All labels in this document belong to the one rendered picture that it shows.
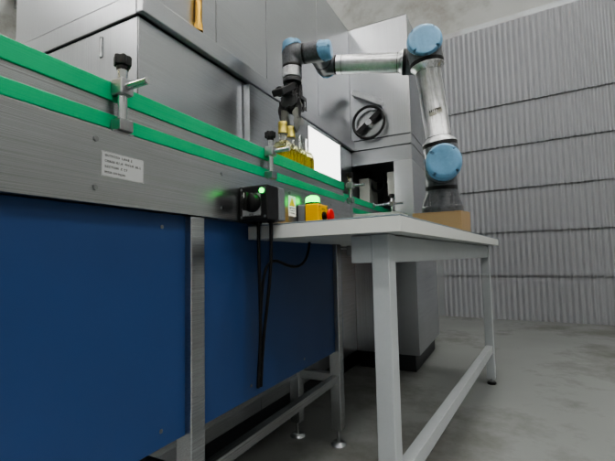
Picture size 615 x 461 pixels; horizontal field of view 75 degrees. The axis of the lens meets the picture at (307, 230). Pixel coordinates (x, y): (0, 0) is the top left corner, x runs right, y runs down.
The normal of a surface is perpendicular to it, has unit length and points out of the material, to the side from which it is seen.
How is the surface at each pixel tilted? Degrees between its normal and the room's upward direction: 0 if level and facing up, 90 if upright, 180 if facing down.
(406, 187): 90
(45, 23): 90
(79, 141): 90
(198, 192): 90
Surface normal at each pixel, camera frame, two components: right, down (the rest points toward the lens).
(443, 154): -0.25, 0.12
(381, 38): -0.45, -0.05
